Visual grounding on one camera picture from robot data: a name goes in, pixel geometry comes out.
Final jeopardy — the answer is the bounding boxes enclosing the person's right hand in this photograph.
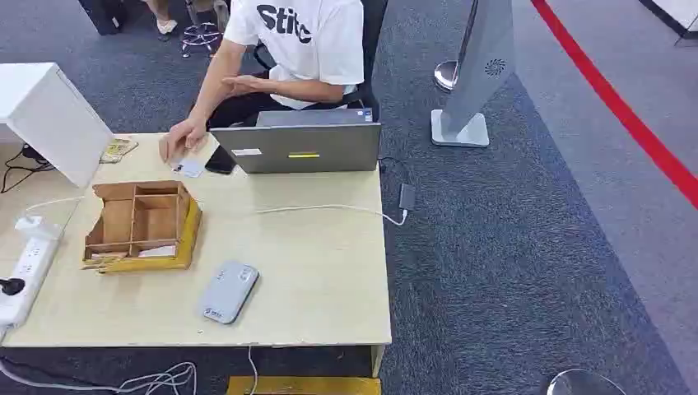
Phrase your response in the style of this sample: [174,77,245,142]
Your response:
[159,116,210,164]

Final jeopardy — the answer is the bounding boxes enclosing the person's left hand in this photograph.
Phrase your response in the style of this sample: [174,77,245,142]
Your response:
[220,73,276,99]

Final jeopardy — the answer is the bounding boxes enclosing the pale card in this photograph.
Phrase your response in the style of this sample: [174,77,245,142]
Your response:
[170,157,206,180]

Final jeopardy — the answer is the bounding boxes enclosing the black phone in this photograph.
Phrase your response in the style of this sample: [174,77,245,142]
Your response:
[204,144,237,176]

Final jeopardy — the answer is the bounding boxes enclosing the person in white shirt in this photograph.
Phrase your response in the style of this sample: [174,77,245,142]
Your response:
[207,0,366,130]

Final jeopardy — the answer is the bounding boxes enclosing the chrome stool base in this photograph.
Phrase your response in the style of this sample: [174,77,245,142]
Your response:
[180,0,231,59]

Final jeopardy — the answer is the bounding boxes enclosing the stack of printed cards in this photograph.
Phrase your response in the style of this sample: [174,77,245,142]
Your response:
[98,137,140,165]

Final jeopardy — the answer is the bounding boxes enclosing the grey laptop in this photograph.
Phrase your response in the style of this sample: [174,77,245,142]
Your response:
[209,108,383,175]

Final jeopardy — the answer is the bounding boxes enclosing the wooden card box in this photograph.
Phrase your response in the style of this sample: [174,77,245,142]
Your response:
[81,180,203,274]

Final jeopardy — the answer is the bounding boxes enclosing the person's foot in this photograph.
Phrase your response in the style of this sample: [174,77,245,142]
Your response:
[143,0,179,37]

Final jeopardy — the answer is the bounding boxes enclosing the white card in box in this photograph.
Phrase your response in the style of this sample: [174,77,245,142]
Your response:
[137,244,178,259]

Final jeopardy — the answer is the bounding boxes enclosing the white box housing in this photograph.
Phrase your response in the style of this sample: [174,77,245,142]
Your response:
[0,62,114,190]

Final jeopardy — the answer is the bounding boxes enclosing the black bag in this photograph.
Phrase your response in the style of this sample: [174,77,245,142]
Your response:
[76,0,131,37]

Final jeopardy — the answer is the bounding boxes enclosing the white charger plug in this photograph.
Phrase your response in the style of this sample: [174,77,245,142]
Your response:
[14,216,62,241]

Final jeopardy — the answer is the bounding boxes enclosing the chrome stanchion base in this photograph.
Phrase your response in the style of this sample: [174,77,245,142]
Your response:
[546,368,629,395]
[433,59,459,93]

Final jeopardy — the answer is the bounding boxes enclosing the white power strip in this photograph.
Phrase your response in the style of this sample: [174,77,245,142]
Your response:
[0,216,64,335]

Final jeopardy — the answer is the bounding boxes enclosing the black plug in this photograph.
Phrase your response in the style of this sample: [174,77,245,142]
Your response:
[0,277,27,298]

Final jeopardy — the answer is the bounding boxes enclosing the grey standing panel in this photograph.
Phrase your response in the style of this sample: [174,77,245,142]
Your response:
[430,0,517,149]

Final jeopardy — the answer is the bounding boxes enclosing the yellow board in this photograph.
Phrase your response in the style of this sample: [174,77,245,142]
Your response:
[226,375,383,395]

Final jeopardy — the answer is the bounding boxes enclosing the desk leg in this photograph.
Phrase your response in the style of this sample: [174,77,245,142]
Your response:
[370,344,387,379]

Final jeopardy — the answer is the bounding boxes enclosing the red floor tape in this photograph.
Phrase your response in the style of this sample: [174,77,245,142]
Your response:
[529,0,698,211]

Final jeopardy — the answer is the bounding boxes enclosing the white furniture with black edge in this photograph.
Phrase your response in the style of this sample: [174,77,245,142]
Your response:
[638,0,698,40]

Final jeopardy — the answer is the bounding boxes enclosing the white cable on desk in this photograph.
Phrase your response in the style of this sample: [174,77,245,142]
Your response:
[254,203,409,228]

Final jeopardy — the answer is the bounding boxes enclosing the white charger cable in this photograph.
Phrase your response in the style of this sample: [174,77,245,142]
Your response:
[24,195,86,217]

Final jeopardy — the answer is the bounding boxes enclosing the black cable bundle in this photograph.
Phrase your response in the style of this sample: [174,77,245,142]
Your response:
[0,143,57,195]

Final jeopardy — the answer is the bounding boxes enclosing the thin black laptop cable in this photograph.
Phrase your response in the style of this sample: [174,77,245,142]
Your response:
[378,156,411,187]

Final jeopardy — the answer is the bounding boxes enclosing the white hanging cable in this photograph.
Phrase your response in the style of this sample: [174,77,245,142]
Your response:
[247,345,261,395]

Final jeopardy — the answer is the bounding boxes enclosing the white floor cables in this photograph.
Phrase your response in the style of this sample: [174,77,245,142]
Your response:
[0,358,198,395]

